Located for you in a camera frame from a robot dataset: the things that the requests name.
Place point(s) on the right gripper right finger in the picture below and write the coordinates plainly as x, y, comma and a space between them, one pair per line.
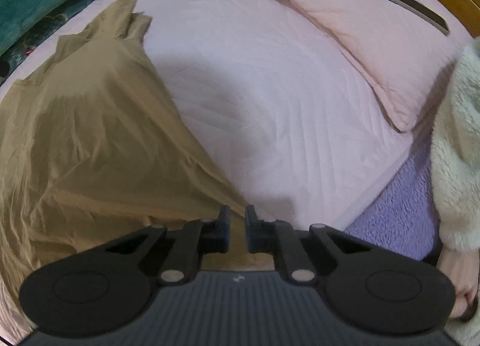
279, 239

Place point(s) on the cream fluffy sleeve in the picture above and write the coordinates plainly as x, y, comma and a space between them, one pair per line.
455, 172

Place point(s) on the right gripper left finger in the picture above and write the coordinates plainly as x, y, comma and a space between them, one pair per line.
187, 246

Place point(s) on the pink quilted bed sheet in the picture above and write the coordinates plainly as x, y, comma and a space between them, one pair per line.
290, 121

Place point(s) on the pink pillow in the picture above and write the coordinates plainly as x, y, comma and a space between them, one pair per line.
403, 58

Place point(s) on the tan khaki t-shirt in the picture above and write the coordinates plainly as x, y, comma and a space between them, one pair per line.
93, 148

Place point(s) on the purple fleece blanket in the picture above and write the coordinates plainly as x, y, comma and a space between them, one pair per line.
403, 218

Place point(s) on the person's right hand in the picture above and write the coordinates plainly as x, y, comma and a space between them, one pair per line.
462, 269

